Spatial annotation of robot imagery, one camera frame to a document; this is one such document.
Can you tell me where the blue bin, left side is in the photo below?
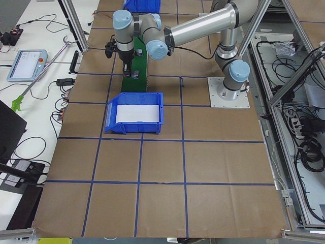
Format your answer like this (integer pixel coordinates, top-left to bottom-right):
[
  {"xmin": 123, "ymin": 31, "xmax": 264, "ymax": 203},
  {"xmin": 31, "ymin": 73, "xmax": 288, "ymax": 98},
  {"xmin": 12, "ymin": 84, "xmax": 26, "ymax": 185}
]
[{"xmin": 105, "ymin": 92, "xmax": 164, "ymax": 134}]

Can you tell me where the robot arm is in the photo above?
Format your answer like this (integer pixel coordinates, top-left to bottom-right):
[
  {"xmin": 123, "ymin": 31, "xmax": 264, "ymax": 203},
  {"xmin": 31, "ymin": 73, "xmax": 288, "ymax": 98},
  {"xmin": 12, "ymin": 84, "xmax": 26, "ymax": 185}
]
[{"xmin": 105, "ymin": 1, "xmax": 258, "ymax": 77}]

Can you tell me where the teach pendant tablet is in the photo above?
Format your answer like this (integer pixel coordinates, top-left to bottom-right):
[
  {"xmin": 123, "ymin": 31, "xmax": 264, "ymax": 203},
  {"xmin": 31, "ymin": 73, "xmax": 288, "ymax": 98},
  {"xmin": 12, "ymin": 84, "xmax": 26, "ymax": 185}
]
[{"xmin": 7, "ymin": 49, "xmax": 48, "ymax": 82}]

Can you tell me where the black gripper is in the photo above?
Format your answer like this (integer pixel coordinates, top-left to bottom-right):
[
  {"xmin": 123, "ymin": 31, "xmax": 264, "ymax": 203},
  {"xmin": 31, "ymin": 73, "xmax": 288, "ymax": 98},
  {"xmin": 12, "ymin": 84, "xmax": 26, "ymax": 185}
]
[{"xmin": 119, "ymin": 49, "xmax": 134, "ymax": 77}]

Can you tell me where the blue bin, right side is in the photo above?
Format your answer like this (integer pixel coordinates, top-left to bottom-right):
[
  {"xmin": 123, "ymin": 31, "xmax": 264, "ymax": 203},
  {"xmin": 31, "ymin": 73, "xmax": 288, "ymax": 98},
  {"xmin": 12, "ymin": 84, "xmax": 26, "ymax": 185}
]
[{"xmin": 123, "ymin": 0, "xmax": 161, "ymax": 13}]

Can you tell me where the green conveyor belt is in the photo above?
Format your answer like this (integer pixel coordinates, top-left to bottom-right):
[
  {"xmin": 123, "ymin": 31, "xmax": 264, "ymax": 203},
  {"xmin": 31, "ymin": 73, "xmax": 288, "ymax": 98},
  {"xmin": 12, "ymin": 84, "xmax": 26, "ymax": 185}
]
[{"xmin": 121, "ymin": 37, "xmax": 148, "ymax": 92}]

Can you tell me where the aluminium frame post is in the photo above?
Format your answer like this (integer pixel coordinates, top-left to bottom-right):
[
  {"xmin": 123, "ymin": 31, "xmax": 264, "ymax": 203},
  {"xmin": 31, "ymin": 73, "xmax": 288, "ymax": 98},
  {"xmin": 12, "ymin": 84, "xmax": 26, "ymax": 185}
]
[{"xmin": 58, "ymin": 0, "xmax": 88, "ymax": 53}]

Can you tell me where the black power adapter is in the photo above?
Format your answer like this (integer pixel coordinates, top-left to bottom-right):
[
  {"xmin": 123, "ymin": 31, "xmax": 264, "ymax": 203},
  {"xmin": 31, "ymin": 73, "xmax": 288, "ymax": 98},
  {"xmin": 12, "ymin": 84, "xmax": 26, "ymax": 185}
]
[{"xmin": 56, "ymin": 78, "xmax": 75, "ymax": 86}]

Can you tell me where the red push button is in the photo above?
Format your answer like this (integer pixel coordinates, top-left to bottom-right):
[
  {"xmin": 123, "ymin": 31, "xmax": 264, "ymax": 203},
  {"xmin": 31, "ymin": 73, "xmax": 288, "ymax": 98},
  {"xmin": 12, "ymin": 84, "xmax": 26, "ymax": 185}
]
[{"xmin": 131, "ymin": 70, "xmax": 140, "ymax": 79}]

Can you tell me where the black wrist camera, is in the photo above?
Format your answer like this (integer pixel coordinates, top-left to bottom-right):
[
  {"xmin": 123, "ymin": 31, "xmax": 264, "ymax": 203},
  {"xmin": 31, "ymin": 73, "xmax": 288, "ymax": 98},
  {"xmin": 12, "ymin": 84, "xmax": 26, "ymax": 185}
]
[{"xmin": 105, "ymin": 38, "xmax": 117, "ymax": 58}]

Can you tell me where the green handled reacher grabber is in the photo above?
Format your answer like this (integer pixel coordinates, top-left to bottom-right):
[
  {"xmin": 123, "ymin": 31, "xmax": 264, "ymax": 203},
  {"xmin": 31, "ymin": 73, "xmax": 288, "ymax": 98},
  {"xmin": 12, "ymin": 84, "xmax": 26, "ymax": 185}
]
[{"xmin": 11, "ymin": 36, "xmax": 75, "ymax": 112}]

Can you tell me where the blue bin, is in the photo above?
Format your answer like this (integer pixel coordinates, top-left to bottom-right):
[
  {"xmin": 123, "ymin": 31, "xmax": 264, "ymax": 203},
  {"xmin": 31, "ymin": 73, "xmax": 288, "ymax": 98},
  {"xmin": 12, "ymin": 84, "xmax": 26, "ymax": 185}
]
[
  {"xmin": 123, "ymin": 0, "xmax": 161, "ymax": 13},
  {"xmin": 105, "ymin": 92, "xmax": 164, "ymax": 134}
]

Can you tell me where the yellow push button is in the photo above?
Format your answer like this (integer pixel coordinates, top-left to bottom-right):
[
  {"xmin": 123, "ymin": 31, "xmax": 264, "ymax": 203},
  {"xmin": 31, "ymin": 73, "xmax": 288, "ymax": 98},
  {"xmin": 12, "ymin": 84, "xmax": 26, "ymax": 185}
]
[{"xmin": 135, "ymin": 49, "xmax": 143, "ymax": 56}]

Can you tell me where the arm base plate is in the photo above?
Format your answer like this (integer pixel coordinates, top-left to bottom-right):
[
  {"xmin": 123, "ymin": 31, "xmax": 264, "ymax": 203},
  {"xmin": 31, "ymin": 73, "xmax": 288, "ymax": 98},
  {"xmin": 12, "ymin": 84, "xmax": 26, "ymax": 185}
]
[{"xmin": 207, "ymin": 77, "xmax": 250, "ymax": 109}]

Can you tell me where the white foam pad, left bin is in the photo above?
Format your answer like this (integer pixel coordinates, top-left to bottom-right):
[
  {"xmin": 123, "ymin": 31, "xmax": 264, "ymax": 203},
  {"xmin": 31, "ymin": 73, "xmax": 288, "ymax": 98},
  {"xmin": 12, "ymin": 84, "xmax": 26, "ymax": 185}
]
[{"xmin": 116, "ymin": 105, "xmax": 159, "ymax": 123}]

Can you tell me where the black handheld device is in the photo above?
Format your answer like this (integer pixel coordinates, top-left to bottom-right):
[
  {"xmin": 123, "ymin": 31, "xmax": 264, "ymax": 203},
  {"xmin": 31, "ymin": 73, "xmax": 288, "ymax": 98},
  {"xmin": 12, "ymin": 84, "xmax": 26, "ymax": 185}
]
[{"xmin": 69, "ymin": 50, "xmax": 79, "ymax": 74}]

